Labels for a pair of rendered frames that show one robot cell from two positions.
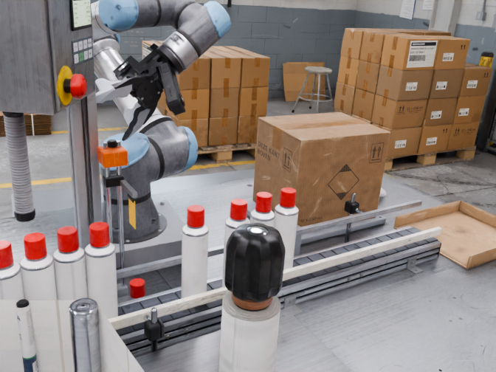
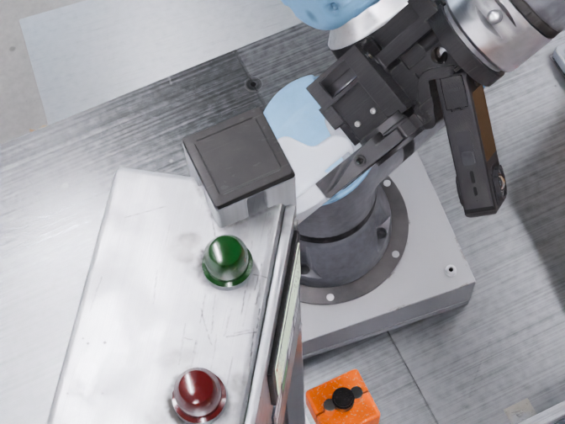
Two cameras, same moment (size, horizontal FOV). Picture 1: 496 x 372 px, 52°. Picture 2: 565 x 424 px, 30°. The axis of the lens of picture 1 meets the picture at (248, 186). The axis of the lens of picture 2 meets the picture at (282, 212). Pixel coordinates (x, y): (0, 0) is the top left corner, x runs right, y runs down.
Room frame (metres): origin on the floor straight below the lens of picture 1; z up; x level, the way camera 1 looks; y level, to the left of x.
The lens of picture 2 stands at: (0.65, 0.24, 1.97)
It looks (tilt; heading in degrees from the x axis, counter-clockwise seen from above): 64 degrees down; 11
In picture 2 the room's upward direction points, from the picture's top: 4 degrees counter-clockwise
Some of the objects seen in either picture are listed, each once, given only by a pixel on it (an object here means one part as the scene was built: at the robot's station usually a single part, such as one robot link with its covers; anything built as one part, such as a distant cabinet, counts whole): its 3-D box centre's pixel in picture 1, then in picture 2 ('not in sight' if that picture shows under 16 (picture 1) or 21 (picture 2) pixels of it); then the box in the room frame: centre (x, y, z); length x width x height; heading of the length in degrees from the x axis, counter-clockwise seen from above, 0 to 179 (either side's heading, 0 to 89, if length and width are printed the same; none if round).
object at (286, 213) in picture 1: (284, 232); not in sight; (1.00, -0.09, 0.98); 0.05 x 0.05 x 0.20
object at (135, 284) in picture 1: (137, 288); not in sight; (0.95, 0.23, 0.85); 0.03 x 0.03 x 0.03
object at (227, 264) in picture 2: not in sight; (226, 257); (0.86, 0.31, 1.49); 0.03 x 0.03 x 0.02
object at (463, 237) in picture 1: (463, 230); not in sight; (1.35, -0.64, 0.85); 0.30 x 0.26 x 0.04; 123
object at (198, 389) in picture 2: not in sight; (198, 392); (0.79, 0.32, 1.49); 0.03 x 0.03 x 0.02
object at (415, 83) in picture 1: (409, 96); not in sight; (4.81, -1.47, 0.57); 1.20 x 0.85 x 1.14; 119
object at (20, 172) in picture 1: (19, 162); not in sight; (0.80, 0.39, 1.18); 0.04 x 0.04 x 0.21
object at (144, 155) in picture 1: (127, 164); (324, 151); (1.16, 0.30, 1.06); 0.13 x 0.12 x 0.14; 140
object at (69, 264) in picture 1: (71, 282); not in sight; (0.75, 0.30, 0.98); 0.05 x 0.05 x 0.20
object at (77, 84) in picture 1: (75, 85); not in sight; (0.77, 0.27, 1.33); 0.04 x 0.03 x 0.04; 178
